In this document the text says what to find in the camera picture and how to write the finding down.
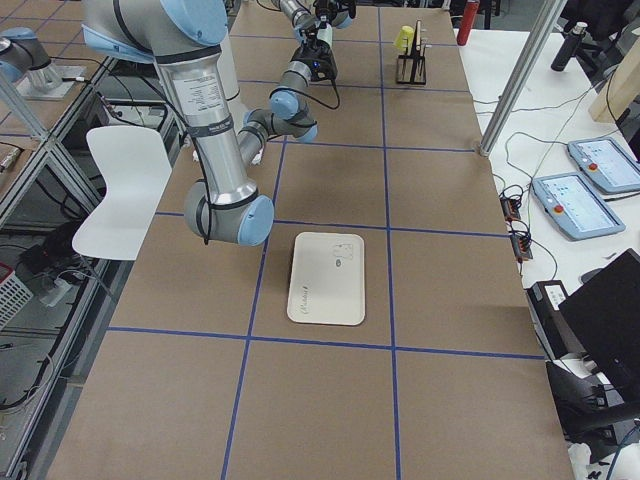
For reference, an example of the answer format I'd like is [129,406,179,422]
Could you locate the white plastic basket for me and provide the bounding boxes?
[0,263,33,329]

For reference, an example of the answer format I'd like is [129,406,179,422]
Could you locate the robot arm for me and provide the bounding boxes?
[265,0,357,30]
[83,1,356,246]

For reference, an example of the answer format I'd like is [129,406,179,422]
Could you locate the teach pendant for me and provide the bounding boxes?
[567,137,639,194]
[532,172,626,241]

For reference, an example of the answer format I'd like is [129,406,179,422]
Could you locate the far teach pendant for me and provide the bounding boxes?
[567,137,639,194]

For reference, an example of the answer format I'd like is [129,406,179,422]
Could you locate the black laptop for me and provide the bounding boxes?
[559,248,639,402]

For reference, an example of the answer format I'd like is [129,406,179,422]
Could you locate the light green cup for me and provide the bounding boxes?
[316,23,333,47]

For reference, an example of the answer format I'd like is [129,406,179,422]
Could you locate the black bottle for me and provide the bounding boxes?
[550,22,588,72]

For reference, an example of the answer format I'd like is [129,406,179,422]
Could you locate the near teach pendant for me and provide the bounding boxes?
[532,172,626,241]

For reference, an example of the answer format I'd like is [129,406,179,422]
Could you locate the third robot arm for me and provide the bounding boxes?
[1,27,51,83]

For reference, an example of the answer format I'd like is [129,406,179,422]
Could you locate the white chair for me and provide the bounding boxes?
[72,125,172,261]

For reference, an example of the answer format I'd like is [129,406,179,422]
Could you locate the aluminium frame post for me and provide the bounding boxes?
[478,0,567,157]

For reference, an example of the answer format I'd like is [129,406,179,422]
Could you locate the black wire cup rack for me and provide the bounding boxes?
[395,19,428,86]

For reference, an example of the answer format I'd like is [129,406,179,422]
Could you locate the red bottle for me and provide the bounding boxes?
[456,0,480,46]

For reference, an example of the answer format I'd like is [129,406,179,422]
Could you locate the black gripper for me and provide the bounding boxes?
[291,43,338,82]

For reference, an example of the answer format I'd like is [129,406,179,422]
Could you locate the yellow cup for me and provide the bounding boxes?
[394,25,415,51]

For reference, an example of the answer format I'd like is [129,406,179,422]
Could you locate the cream rabbit tray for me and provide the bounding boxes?
[287,232,366,327]

